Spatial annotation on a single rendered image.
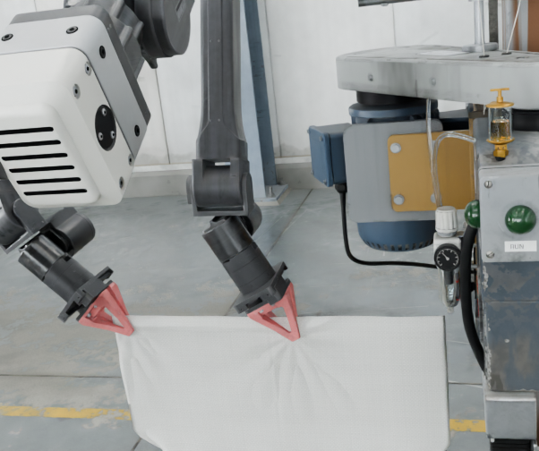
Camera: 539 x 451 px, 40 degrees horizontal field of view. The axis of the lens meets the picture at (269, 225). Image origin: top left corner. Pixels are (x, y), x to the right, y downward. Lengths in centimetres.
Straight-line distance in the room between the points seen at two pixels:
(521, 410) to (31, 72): 63
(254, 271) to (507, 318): 36
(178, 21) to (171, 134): 575
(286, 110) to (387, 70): 505
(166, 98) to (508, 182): 578
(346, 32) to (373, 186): 483
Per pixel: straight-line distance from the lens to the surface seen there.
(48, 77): 55
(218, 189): 100
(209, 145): 101
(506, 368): 88
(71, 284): 115
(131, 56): 66
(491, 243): 78
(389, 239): 127
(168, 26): 72
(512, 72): 92
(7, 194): 117
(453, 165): 119
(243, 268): 103
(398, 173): 119
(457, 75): 100
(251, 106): 576
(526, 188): 76
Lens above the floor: 151
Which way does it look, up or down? 17 degrees down
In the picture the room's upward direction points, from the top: 7 degrees counter-clockwise
